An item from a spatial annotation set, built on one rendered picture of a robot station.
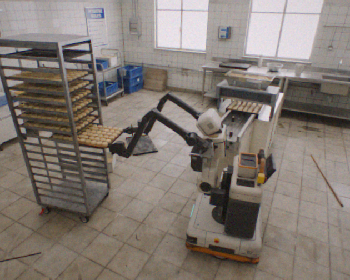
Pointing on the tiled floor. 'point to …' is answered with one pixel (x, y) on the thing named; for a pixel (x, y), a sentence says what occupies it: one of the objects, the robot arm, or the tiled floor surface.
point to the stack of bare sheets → (143, 145)
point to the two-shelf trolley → (104, 80)
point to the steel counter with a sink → (334, 78)
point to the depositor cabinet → (259, 126)
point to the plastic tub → (108, 162)
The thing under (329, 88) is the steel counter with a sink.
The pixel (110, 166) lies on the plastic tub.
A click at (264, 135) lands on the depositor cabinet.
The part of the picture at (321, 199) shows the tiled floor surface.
